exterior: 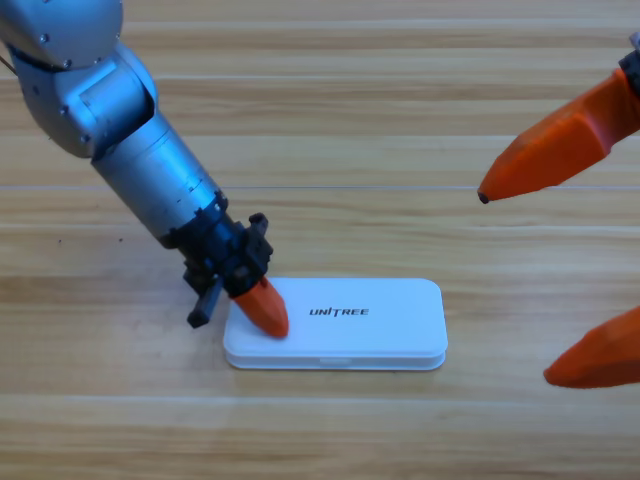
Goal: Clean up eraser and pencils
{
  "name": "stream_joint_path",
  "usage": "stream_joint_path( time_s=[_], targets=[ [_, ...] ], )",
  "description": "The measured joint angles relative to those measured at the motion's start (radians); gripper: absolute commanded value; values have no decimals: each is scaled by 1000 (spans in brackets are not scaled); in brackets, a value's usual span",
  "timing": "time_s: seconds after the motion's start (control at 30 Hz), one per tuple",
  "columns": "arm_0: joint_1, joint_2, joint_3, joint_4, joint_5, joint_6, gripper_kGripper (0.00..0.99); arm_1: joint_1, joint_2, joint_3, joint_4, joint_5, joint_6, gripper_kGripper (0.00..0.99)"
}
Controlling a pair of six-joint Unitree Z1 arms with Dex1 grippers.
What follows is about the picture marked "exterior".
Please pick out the white Unitree pencil case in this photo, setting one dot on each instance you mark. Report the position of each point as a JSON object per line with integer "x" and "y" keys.
{"x": 385, "y": 330}

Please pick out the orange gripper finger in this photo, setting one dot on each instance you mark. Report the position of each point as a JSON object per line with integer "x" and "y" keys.
{"x": 600, "y": 360}

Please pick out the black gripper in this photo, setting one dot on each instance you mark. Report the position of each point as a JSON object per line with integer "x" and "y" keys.
{"x": 634, "y": 70}
{"x": 225, "y": 255}

